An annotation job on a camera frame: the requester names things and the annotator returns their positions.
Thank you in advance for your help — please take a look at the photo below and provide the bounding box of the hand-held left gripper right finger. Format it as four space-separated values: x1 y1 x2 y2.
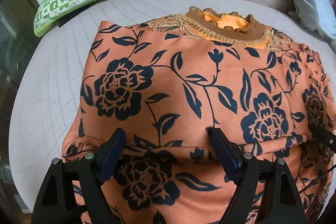
209 128 308 224

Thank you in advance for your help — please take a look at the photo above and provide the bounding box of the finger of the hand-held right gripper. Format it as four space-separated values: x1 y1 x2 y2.
309 123 336 154

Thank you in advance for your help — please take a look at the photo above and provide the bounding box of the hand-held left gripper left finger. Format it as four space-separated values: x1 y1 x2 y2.
31 128 127 224

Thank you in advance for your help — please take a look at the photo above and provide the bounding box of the orange floral garment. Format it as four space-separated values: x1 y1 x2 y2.
62 6 335 224

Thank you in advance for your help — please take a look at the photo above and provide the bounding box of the beige quilted sofa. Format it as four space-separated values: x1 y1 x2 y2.
9 0 336 216

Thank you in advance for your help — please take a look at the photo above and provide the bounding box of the wooden glass-top table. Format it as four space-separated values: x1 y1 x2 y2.
0 0 41 188

